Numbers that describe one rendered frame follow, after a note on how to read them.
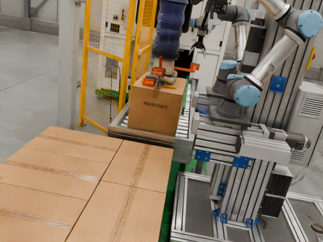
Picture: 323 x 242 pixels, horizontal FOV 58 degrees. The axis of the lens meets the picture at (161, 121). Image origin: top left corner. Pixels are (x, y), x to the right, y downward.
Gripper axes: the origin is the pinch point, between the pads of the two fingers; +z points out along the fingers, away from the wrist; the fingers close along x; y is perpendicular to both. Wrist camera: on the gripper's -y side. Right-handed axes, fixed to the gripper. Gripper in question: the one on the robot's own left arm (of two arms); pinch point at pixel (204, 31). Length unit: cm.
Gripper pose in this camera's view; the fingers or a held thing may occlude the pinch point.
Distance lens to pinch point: 143.3
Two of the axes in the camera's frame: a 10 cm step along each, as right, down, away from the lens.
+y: 9.8, 1.0, 1.5
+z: -1.5, 9.2, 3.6
